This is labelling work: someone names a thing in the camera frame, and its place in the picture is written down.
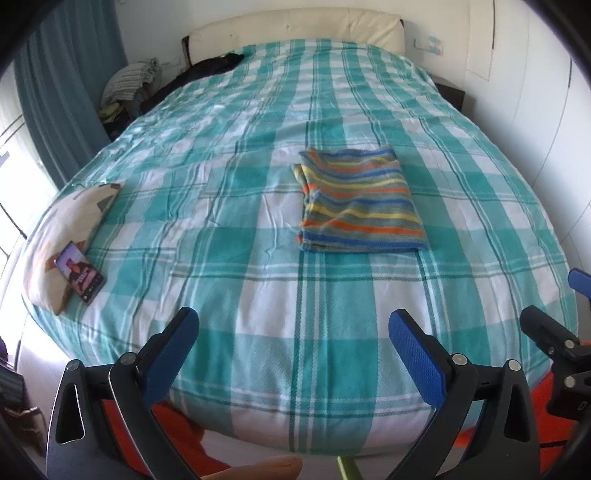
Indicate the black garment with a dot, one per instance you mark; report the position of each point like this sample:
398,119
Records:
207,67

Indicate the multicolour striped sweater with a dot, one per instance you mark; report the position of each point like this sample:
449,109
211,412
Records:
355,198

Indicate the teal white checked blanket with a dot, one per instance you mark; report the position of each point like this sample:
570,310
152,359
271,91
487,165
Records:
221,230

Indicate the green strip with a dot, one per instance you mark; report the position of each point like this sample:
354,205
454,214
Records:
348,468

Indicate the yellow green garment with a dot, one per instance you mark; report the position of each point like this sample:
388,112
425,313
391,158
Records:
110,112

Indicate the dark nightstand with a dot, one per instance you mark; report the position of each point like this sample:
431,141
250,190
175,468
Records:
455,94

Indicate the white wall outlet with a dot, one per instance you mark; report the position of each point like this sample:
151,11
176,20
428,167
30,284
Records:
428,44

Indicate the cream padded headboard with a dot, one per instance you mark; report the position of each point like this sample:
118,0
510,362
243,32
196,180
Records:
295,25

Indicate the person's left hand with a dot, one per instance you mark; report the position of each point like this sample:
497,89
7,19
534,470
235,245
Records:
258,468

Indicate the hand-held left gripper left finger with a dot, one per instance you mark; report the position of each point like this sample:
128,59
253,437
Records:
168,364

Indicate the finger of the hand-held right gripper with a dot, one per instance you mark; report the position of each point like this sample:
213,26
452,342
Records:
547,327
581,284

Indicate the blue curtain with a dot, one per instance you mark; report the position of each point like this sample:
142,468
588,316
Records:
60,83

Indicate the striped clothes pile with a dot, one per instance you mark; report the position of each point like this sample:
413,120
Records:
129,76

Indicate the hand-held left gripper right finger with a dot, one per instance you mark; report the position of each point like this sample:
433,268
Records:
418,360

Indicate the smartphone with lit screen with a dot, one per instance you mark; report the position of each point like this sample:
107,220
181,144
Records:
81,274

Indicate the small patterned pillow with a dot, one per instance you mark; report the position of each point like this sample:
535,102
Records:
64,217

